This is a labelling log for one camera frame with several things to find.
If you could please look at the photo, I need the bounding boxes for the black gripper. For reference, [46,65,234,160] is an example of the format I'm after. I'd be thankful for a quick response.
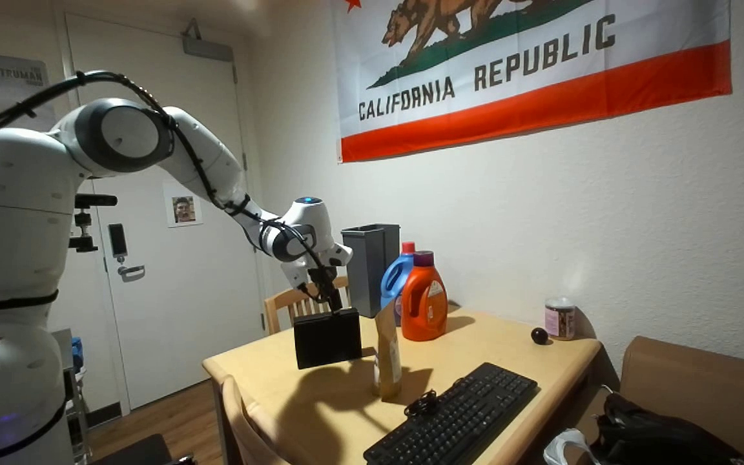
[304,263,346,316]

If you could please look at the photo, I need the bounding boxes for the black box with food picture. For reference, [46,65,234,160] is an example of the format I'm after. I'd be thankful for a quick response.
[293,307,364,371]

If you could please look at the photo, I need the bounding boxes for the wooden chair with slatted back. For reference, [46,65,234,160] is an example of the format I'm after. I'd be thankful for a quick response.
[262,284,337,335]

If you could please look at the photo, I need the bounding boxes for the grey trash bin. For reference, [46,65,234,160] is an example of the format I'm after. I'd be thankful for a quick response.
[340,222,404,321]

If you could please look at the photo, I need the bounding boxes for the blue detergent bottle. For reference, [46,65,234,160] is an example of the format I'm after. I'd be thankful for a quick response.
[377,240,419,328]

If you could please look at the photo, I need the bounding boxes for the brown paper bag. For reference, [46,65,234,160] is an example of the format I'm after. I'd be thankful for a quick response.
[373,307,410,400]

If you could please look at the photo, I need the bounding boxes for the orange detergent bottle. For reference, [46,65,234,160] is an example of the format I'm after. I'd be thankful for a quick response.
[399,251,449,344]

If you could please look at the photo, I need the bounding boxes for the black keyboard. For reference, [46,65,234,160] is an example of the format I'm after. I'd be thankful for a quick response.
[361,359,543,465]

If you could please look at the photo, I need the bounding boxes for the small portrait photo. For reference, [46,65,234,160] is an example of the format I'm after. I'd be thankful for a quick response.
[165,192,203,231]

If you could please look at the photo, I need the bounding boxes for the black door lock keypad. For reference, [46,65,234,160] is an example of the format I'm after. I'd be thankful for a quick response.
[105,222,129,262]

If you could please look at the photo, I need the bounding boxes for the pink jar candle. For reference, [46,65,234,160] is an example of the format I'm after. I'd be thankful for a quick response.
[543,298,585,342]

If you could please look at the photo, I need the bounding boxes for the white plastic bag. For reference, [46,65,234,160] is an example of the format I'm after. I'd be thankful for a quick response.
[539,427,604,465]

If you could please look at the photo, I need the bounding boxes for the grey door closer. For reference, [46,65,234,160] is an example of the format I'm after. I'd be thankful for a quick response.
[180,20,237,65]

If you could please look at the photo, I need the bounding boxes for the California Republic flag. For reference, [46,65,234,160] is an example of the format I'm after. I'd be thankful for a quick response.
[330,0,733,166]

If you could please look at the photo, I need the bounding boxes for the black bag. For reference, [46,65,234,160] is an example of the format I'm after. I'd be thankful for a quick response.
[588,393,744,465]

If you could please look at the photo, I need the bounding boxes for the brown armchair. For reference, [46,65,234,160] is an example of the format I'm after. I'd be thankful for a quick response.
[616,333,744,465]

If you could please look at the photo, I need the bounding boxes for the paper notice sheet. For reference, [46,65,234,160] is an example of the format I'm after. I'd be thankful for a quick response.
[0,50,51,135]

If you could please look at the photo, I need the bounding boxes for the black keyboard cable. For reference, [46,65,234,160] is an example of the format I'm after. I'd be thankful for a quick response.
[404,390,444,423]

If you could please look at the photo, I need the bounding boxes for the black cable along robot arm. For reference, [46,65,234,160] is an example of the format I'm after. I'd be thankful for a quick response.
[0,70,340,300]

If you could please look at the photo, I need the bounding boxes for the silver door handle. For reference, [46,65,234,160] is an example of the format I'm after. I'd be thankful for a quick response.
[117,262,148,284]

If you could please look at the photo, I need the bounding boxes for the black camera on stand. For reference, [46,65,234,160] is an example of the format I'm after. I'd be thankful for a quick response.
[67,192,121,256]

